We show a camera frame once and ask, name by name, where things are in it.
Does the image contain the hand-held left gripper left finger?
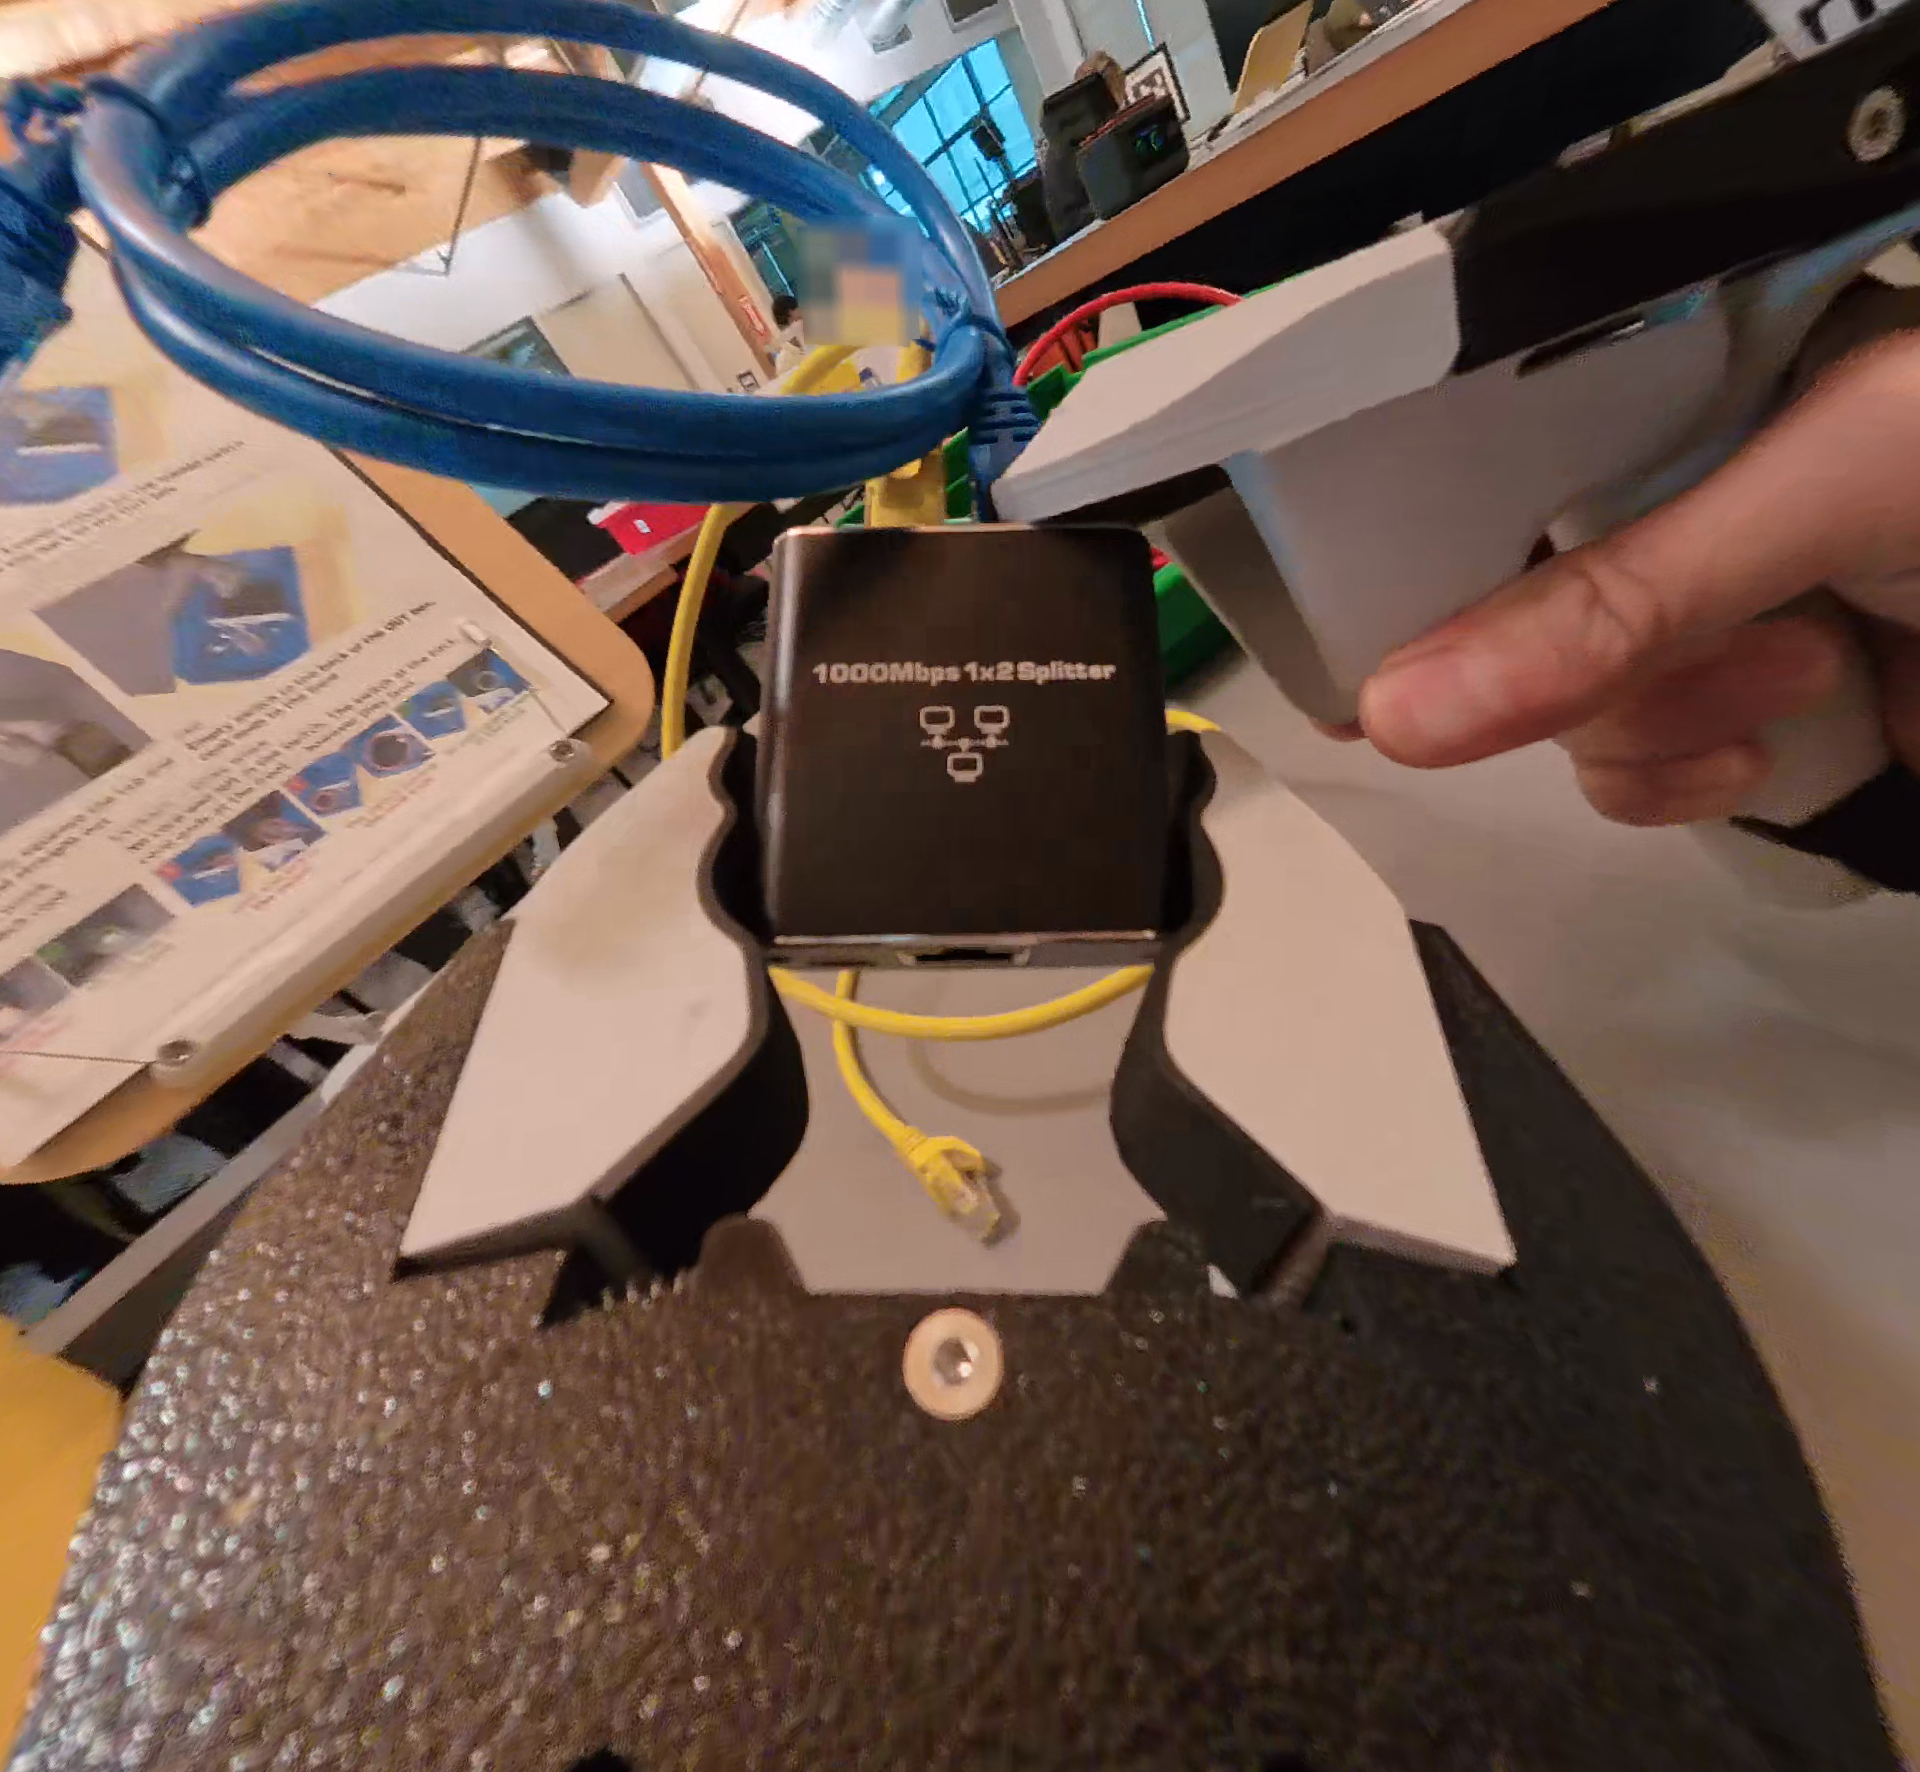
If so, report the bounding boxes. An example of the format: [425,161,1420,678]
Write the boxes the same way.
[390,723,811,1274]

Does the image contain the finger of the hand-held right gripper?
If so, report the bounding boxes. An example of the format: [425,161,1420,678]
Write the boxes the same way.
[989,222,1715,730]

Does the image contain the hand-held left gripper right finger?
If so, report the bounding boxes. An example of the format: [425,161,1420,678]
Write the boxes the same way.
[1115,729,1516,1304]

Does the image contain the red ethernet cable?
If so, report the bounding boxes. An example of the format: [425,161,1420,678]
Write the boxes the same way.
[1010,285,1247,392]

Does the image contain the green storage bin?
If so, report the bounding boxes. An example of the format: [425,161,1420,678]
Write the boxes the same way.
[831,301,1292,695]

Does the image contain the yellow ethernet cable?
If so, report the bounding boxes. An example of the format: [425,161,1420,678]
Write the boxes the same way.
[661,337,1221,1238]

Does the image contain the black ethernet splitter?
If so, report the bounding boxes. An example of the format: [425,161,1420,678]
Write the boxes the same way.
[757,521,1178,969]

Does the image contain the blue ethernet cable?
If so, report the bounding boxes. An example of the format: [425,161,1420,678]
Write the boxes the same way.
[0,0,1043,511]

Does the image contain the yellow storage bin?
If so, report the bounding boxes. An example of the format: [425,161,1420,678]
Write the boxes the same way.
[0,1316,129,1715]

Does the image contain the person's right hand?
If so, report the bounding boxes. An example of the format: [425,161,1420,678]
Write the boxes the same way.
[1357,274,1920,830]

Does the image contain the black device with display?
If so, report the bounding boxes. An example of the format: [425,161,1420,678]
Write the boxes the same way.
[1073,100,1192,222]

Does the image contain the grey wood-edged table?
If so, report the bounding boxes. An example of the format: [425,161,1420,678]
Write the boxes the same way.
[989,0,1725,336]

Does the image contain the instruction sheet clipboard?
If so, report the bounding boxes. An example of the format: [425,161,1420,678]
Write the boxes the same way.
[0,248,655,1180]

